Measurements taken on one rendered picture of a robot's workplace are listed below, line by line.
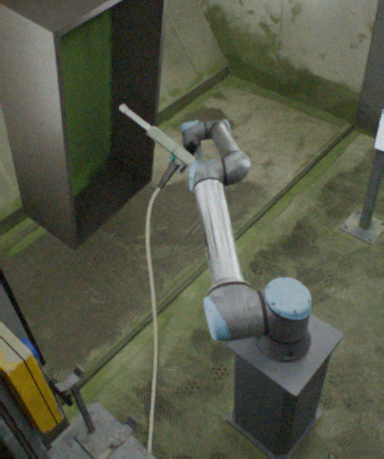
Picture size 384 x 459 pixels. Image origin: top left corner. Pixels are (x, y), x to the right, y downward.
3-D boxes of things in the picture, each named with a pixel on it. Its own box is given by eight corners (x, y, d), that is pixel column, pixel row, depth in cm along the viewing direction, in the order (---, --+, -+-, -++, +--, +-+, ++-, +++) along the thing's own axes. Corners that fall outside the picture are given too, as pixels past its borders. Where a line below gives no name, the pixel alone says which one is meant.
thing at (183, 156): (181, 202, 243) (209, 163, 234) (177, 204, 239) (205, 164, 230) (103, 139, 254) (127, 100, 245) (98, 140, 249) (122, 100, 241)
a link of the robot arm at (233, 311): (265, 326, 166) (223, 148, 210) (210, 333, 166) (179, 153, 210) (261, 343, 178) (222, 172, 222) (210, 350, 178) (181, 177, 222)
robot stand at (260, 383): (323, 413, 231) (344, 334, 188) (283, 468, 217) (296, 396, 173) (265, 371, 248) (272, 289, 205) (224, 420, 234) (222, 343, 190)
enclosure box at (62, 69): (23, 213, 266) (-24, -10, 174) (103, 149, 298) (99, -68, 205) (74, 251, 254) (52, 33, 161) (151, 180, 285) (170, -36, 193)
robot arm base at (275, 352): (321, 336, 188) (324, 320, 181) (291, 373, 179) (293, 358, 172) (276, 307, 199) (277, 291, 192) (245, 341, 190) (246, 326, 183)
